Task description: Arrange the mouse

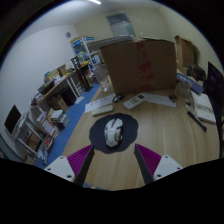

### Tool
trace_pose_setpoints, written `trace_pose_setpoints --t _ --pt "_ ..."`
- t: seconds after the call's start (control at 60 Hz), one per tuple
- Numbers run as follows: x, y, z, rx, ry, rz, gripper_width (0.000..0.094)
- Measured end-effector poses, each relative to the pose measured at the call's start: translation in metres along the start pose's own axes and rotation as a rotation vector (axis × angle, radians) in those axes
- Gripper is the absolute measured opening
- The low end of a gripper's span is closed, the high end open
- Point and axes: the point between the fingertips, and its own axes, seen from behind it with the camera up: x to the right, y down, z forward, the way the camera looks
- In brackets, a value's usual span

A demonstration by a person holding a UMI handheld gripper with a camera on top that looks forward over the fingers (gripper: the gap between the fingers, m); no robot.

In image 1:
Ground white paper sheet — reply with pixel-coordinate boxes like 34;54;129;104
144;93;177;108

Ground wooden side desk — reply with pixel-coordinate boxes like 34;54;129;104
29;64;84;114

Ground blue glass display cabinet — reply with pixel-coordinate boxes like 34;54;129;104
69;35;101;68

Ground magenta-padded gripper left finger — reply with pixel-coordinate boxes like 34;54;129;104
44;143;96;187

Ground clear plastic cup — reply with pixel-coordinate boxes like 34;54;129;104
99;74;113;93

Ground white book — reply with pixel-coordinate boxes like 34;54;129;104
190;90;217;125

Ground wall air vent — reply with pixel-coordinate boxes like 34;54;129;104
105;12;137;38

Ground small open cardboard box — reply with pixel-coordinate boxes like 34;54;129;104
173;34;198;76

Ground white shelf unit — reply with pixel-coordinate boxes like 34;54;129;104
3;103;71;164

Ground white printed paper strip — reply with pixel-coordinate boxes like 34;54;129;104
84;93;116;114

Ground translucent plastic container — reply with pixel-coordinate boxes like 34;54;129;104
176;80;193;98

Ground black bag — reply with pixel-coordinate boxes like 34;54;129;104
186;63;207;83

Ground dark grey mouse pad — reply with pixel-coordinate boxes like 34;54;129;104
88;112;139;155

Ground black floor stand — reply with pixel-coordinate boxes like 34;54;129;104
73;56;95;93

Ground white and grey computer mouse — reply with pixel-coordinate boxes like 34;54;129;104
103;117;124;148

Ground black glasses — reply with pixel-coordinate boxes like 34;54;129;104
111;93;125;104

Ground black monitor screen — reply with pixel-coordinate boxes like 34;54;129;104
204;60;224;111

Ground black marker pen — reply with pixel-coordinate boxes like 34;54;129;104
186;110;208;132

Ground plain white flat remote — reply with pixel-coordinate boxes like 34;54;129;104
91;104;114;117

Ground large taped cardboard box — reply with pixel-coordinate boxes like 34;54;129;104
99;37;178;96

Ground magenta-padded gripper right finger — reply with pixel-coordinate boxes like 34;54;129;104
133;143;184;185

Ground blue book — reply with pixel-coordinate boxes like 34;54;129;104
176;72;205;96

